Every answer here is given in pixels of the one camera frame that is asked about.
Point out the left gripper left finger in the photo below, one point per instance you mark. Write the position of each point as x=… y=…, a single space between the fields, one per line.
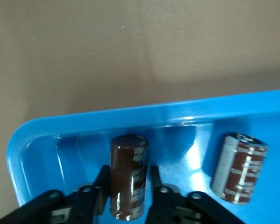
x=84 y=200

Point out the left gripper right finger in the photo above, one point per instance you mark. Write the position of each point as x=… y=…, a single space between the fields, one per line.
x=168 y=205

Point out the black terminal block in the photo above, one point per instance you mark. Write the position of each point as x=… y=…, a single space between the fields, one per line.
x=123 y=172

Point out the blue plastic tray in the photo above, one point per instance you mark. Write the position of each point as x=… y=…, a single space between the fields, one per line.
x=84 y=163

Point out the brown table cover mat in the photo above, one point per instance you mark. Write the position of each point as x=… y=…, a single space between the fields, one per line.
x=84 y=58

